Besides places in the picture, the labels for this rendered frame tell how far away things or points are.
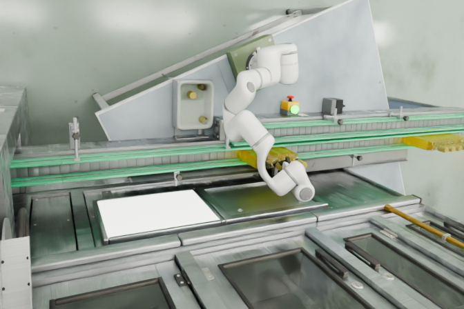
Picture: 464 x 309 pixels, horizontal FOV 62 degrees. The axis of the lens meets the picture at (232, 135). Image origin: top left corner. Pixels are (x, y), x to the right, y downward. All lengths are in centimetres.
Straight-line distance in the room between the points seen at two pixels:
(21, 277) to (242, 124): 81
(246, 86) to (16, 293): 93
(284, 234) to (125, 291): 59
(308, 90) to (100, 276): 144
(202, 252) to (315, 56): 128
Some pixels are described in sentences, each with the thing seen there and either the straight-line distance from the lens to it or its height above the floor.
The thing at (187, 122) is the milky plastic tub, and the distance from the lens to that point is 188.
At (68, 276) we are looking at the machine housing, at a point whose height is 143.
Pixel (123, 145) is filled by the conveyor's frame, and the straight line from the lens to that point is 174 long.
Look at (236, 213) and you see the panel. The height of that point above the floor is 127.
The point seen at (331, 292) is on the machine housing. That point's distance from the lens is 125.
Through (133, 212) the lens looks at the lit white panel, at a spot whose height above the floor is 114.
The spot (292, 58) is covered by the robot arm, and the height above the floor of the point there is 113.
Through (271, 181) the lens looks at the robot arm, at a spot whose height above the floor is 140.
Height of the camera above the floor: 251
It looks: 61 degrees down
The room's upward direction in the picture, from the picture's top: 119 degrees clockwise
